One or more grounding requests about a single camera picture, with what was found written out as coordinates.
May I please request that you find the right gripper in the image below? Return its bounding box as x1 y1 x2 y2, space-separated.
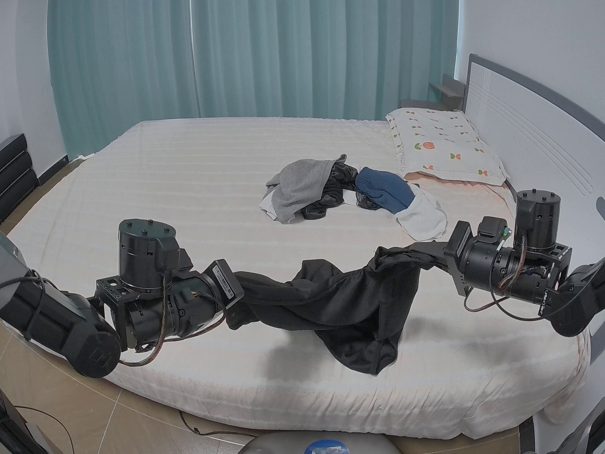
444 222 553 307

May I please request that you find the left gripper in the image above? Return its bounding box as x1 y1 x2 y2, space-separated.
128 259 245 352

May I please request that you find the black T-shirt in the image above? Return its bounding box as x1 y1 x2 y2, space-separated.
226 246 421 376

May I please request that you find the bed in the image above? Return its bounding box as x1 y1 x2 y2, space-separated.
7 54 605 441

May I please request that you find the white garment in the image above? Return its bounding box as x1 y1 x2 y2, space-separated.
393 185 447 241
259 194 284 221

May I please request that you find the dark blue garment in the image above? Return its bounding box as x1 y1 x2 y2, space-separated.
354 167 411 214

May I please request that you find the white printed pillow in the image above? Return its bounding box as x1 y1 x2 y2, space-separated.
385 107 511 187

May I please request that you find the grey garment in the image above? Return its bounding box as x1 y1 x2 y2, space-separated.
259 156 348 223

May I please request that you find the black shiny garment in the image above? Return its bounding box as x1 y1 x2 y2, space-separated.
302 161 379 221

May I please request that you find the grey bedside table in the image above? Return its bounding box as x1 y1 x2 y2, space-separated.
401 74 466 112

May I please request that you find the blue-green curtain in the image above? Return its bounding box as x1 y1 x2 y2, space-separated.
47 0 199 157
189 0 461 122

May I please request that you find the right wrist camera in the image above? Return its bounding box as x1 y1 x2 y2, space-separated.
476 217 510 249

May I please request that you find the black cable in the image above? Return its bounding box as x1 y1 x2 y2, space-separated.
464 294 511 314
118 334 166 368
179 410 258 439
14 406 75 454

